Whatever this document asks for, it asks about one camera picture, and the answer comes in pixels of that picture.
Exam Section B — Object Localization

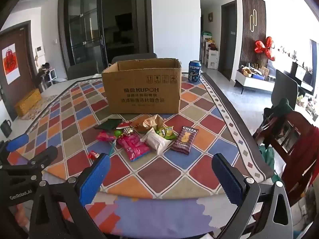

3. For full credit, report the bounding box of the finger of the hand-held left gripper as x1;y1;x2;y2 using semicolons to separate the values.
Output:
0;134;29;166
15;146;58;177

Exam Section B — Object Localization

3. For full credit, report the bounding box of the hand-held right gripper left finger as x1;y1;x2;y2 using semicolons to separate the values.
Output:
24;154;111;239

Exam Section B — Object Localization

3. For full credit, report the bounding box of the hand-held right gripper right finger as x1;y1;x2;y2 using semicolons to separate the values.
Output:
212;154;294;239

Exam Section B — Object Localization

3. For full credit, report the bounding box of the large pink snack packet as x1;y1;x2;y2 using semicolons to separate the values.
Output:
117;132;151;162

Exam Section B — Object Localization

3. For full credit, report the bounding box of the dark green snack packet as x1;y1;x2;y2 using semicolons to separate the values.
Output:
94;119;122;130

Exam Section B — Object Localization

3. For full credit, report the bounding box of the green ball candy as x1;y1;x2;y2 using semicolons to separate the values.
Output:
164;126;176;140

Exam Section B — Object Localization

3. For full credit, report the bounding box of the brown cardboard box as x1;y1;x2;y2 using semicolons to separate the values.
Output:
101;58;182;115

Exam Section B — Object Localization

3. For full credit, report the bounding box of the black mug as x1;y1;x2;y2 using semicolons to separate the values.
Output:
0;119;12;138

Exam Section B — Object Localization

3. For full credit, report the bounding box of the yellow box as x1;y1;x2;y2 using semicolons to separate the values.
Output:
14;89;41;117

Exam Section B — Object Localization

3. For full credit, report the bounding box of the small pink snack packet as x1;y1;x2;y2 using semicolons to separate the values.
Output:
97;131;117;142

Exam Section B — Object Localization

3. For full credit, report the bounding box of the green plastic bag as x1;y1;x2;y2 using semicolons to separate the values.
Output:
259;146;276;172

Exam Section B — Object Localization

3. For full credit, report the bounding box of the colourful checkered table mat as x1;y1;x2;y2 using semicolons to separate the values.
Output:
7;72;275;201

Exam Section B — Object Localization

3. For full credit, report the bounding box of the red and green candy packet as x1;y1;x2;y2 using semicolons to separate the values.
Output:
116;121;132;131

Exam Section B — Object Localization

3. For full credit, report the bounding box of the dark brown snack packet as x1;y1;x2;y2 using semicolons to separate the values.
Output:
171;126;199;155

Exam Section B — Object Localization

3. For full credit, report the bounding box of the white snack packet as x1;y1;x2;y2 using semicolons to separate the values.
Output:
141;127;172;155

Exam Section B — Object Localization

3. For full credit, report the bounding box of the white stool with plush toy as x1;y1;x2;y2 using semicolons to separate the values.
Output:
37;63;61;88

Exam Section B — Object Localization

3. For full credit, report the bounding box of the brown crinkled snack packet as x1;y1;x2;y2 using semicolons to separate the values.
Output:
130;115;165;133

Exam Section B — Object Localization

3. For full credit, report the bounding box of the red and white door poster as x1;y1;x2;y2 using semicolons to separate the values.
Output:
2;43;20;84

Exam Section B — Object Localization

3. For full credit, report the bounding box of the brown entrance door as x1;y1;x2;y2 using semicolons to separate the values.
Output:
0;21;40;120

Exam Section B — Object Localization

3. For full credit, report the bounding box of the red wooden chair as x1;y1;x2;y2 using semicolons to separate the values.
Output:
253;111;319;205

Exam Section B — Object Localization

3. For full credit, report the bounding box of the dark green clothing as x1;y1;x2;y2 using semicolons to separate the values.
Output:
264;98;297;135

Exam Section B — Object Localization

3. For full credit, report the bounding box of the grey dining chair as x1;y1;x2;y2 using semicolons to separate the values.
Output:
67;60;99;80
111;53;158;65

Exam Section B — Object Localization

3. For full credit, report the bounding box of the white low cabinet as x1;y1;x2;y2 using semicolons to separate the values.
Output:
234;70;275;94

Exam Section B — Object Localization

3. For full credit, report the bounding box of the dark grey chair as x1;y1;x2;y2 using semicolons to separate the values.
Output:
272;69;299;110

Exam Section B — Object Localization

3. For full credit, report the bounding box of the blue soda can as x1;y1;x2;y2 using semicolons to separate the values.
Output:
189;60;202;83

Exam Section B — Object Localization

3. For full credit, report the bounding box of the white shelf unit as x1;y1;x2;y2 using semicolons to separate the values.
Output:
202;31;219;69

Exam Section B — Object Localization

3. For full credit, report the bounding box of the black framed glass sliding door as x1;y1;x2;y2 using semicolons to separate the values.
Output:
58;0;152;72

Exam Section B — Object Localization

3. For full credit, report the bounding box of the red foil balloon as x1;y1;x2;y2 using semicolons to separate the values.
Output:
254;37;276;61

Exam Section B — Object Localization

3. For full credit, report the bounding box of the dark hallway door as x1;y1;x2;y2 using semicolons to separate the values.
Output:
221;1;237;80

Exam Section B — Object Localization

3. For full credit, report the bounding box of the dark slatted wall panel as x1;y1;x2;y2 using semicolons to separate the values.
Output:
240;0;267;68

